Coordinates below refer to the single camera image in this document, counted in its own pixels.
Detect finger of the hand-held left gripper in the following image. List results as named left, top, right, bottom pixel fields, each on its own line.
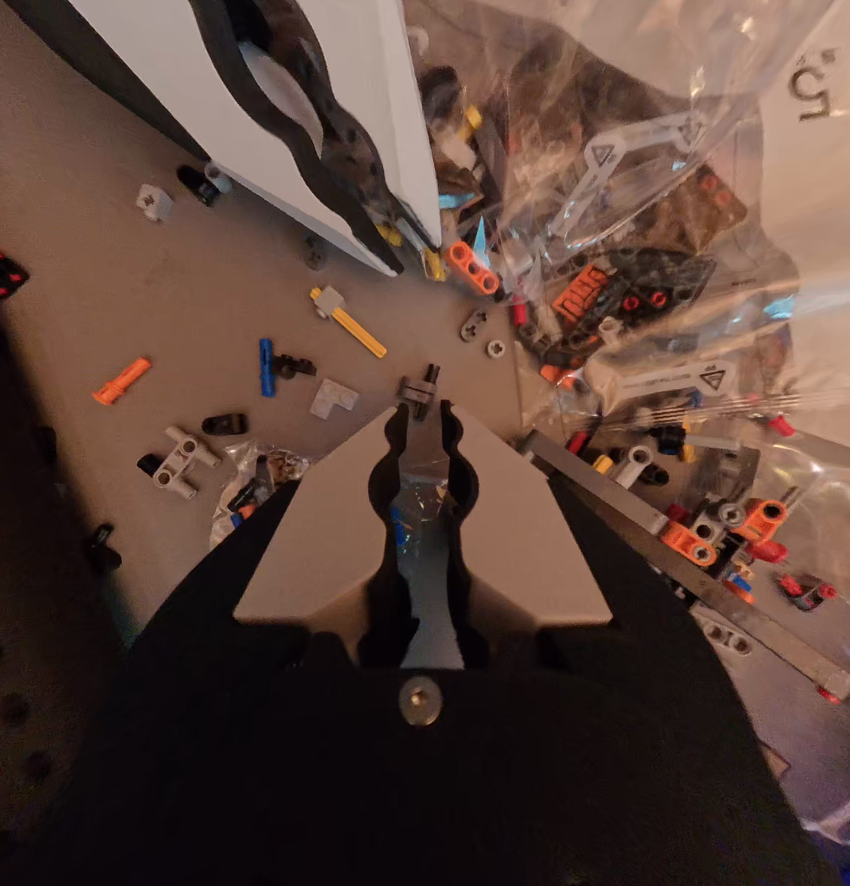
left=297, top=0, right=444, bottom=250
left=68, top=0, right=405, bottom=278

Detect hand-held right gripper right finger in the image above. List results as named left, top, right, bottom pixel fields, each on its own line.
left=439, top=400, right=614, bottom=669

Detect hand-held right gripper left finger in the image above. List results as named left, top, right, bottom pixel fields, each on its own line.
left=234, top=403, right=408, bottom=669

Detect grey connector with black pin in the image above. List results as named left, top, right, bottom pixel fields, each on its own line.
left=397, top=363, right=443, bottom=422

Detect small grey lego assembly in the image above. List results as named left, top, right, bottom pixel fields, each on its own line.
left=309, top=285, right=387, bottom=359

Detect small light grey lego cube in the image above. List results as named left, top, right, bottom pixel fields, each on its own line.
left=136, top=183, right=175, bottom=224

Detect grey lego angle piece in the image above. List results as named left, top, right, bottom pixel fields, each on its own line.
left=309, top=379, right=360, bottom=421

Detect grey double-hole lego connector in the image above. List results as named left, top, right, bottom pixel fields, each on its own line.
left=136, top=425, right=221, bottom=501

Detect orange lego beam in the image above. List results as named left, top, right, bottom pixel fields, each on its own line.
left=442, top=240, right=502, bottom=297

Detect black lego piece, red pins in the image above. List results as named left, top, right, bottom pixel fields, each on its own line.
left=0, top=248, right=31, bottom=300

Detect orange lego pin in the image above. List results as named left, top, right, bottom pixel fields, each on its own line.
left=91, top=356, right=152, bottom=406

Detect pile of clear lego bags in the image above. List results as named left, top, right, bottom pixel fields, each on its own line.
left=404, top=0, right=850, bottom=541

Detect black connector with white pin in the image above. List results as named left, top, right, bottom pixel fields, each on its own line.
left=176, top=162, right=233, bottom=207

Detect small black clip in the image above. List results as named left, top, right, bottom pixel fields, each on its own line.
left=86, top=522, right=123, bottom=575

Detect black perforated pad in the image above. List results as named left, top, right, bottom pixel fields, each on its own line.
left=0, top=311, right=142, bottom=886

